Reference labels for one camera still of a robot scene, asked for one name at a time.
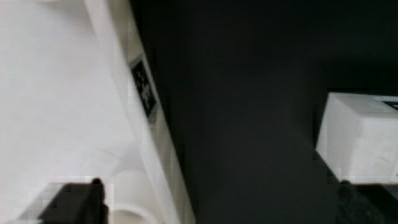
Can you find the white square tabletop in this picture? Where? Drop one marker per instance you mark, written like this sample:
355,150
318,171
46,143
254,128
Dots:
82,123

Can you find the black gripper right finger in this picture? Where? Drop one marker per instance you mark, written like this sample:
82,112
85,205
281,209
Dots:
368,204

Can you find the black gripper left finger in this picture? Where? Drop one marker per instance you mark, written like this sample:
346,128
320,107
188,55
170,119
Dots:
76,206

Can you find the white table leg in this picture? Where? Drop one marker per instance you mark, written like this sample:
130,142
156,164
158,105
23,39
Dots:
357,138

